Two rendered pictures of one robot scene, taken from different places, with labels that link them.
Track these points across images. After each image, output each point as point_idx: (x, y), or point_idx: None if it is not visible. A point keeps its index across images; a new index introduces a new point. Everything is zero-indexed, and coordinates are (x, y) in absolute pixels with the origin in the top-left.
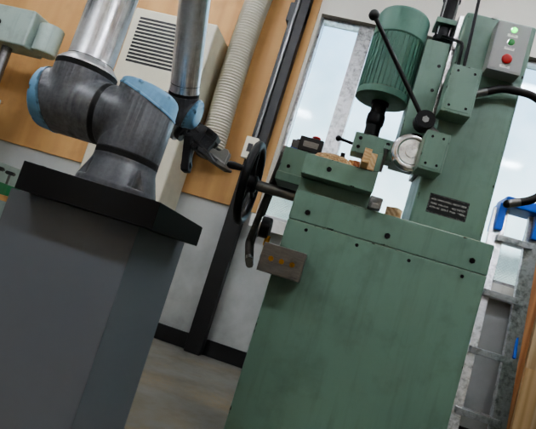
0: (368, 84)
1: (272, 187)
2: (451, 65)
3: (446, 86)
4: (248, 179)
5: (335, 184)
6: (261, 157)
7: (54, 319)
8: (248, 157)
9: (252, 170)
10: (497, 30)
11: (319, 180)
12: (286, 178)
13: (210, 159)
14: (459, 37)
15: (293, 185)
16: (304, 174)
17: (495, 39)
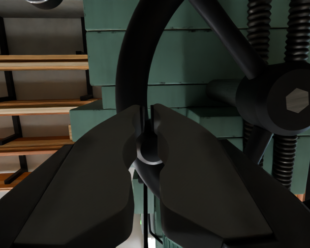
0: (170, 239)
1: (225, 96)
2: (159, 220)
3: (135, 197)
4: (246, 107)
5: (99, 103)
6: (309, 201)
7: None
8: (135, 165)
9: (250, 141)
10: (141, 227)
11: (102, 105)
12: (193, 119)
13: (35, 172)
14: (157, 240)
15: (202, 109)
16: (83, 108)
17: (141, 221)
